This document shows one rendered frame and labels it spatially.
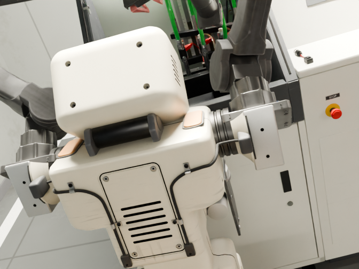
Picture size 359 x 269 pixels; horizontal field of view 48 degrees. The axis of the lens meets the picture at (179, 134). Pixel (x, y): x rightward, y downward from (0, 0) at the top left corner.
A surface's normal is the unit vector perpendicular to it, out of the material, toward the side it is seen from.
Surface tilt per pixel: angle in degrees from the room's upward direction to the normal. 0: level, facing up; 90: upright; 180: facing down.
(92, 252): 0
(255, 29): 102
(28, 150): 37
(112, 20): 90
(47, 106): 44
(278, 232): 90
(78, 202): 82
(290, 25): 76
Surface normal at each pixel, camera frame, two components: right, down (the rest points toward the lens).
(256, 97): -0.05, -0.40
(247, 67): 0.16, -0.43
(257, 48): 0.19, 0.62
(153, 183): -0.07, 0.37
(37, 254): -0.27, -0.84
